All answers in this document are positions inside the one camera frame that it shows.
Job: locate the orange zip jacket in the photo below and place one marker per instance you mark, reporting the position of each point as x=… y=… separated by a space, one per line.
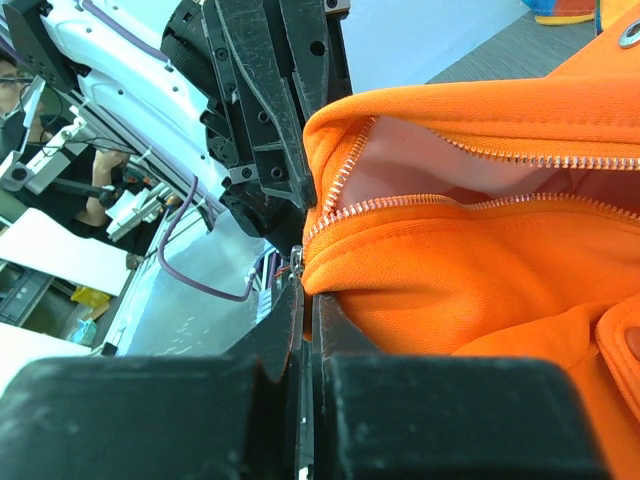
x=495 y=218

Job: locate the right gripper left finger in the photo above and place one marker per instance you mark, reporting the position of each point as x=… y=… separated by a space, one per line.
x=231 y=416

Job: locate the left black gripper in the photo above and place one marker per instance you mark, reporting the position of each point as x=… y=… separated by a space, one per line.
x=265 y=67

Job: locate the multicolour crumpled cloth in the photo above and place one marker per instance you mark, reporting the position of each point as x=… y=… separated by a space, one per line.
x=565 y=12

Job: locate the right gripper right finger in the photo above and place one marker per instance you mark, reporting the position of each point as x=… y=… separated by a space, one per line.
x=385 y=416

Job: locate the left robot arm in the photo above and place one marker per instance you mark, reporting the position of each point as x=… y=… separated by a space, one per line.
x=131 y=101

